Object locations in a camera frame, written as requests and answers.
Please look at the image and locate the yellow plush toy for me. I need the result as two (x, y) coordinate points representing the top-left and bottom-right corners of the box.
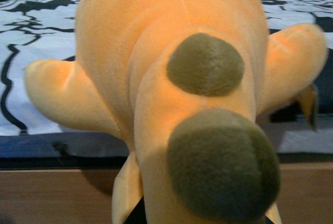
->
(25, 0), (327, 223)

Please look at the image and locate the black and white bedsheet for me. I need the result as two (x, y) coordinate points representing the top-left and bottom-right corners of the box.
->
(0, 0), (333, 169)

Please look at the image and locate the wooden bed frame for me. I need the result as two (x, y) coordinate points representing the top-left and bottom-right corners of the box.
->
(1, 162), (332, 223)

